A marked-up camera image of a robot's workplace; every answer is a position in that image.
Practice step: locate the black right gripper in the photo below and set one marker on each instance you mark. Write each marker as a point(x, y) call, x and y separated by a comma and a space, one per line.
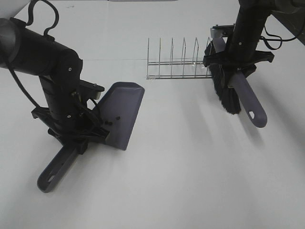
point(246, 66)

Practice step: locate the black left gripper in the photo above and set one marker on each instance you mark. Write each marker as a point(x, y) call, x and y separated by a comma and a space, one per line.
point(86, 128)

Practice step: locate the grey plastic dustpan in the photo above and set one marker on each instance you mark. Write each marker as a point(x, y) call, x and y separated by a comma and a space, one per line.
point(122, 99)

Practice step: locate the pile of coffee beans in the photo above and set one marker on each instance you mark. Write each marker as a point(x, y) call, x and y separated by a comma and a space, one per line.
point(110, 122)

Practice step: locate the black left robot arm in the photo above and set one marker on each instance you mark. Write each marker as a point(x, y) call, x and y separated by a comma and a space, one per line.
point(58, 68)

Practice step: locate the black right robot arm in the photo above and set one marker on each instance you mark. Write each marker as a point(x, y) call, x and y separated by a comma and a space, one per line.
point(234, 47)

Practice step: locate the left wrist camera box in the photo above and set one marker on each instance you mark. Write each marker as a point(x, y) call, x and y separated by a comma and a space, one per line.
point(89, 90)

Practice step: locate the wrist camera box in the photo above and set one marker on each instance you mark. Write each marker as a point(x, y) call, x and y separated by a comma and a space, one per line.
point(219, 31)
point(89, 90)

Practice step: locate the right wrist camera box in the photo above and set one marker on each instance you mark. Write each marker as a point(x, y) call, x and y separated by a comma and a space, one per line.
point(219, 31)

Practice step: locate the metal wire dish rack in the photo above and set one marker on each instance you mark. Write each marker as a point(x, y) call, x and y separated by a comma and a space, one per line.
point(187, 64)

